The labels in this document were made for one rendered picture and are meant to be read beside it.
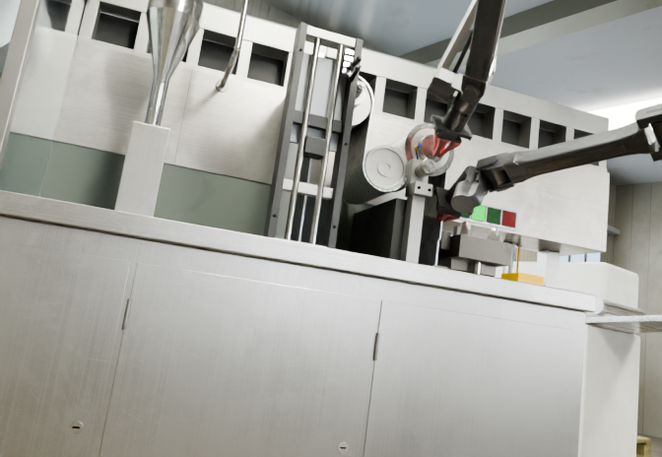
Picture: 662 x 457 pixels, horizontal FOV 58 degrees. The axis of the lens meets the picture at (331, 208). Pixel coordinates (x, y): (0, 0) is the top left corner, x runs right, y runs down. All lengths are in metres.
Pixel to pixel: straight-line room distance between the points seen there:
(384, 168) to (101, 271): 0.78
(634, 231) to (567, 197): 6.04
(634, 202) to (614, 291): 4.66
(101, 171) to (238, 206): 0.39
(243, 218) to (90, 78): 0.59
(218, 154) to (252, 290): 0.72
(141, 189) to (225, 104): 0.47
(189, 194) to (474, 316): 0.89
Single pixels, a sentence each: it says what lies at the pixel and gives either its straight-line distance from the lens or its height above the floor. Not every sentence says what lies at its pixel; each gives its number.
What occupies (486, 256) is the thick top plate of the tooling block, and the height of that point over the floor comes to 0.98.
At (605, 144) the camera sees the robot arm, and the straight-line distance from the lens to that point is 1.39.
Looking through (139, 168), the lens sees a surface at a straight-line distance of 1.52.
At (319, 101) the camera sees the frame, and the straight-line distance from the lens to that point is 1.46.
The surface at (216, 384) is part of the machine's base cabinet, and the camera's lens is 1.18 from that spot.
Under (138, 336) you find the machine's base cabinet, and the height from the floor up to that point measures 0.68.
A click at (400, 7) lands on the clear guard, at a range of 2.03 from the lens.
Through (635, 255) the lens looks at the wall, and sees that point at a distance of 8.27.
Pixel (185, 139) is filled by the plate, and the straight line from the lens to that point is 1.81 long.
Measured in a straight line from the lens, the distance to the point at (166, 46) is 1.61.
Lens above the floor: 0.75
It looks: 11 degrees up
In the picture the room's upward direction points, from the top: 8 degrees clockwise
